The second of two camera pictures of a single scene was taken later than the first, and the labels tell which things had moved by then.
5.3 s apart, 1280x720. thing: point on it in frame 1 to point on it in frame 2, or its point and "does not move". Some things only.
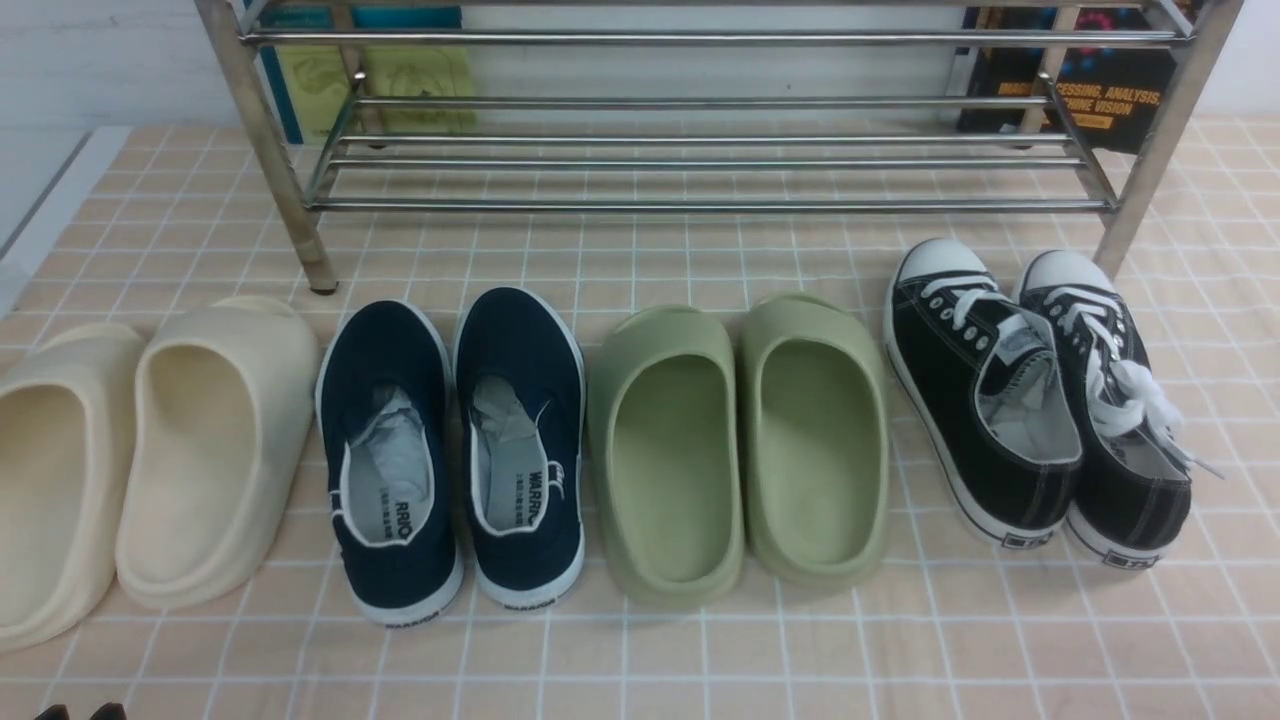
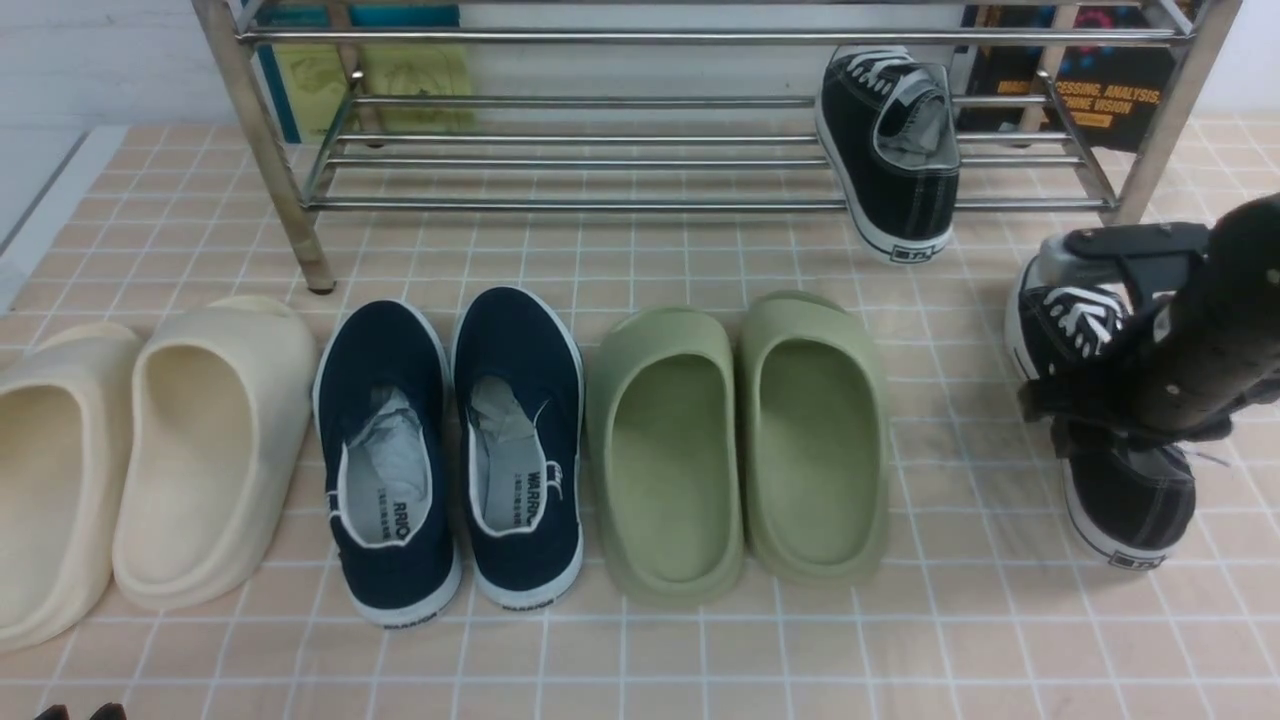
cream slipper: [218, 420] does not move
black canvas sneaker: [986, 382] to [888, 124]
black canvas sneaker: [1138, 457] does not move
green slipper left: [665, 411] does not move
